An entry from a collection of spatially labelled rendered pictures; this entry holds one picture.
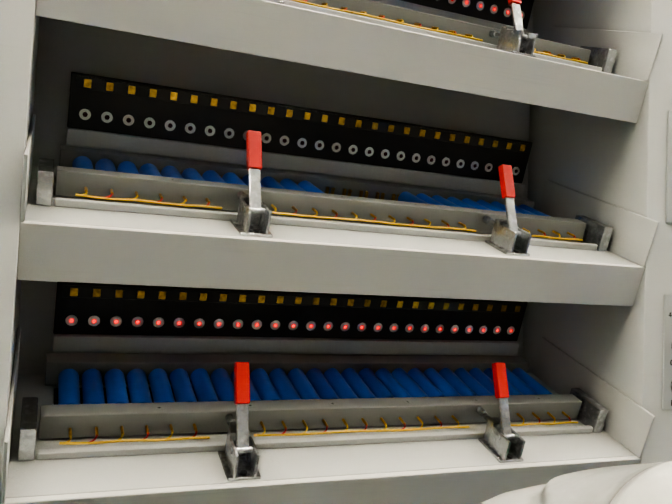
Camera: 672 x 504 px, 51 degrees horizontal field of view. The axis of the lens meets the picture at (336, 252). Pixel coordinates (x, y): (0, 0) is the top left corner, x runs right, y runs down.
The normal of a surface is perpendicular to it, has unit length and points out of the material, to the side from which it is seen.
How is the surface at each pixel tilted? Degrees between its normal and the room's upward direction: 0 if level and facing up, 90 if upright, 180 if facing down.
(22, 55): 90
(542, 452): 21
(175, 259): 111
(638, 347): 90
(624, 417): 90
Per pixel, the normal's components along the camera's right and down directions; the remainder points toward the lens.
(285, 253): 0.35, 0.32
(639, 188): -0.92, -0.06
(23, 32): 0.39, -0.04
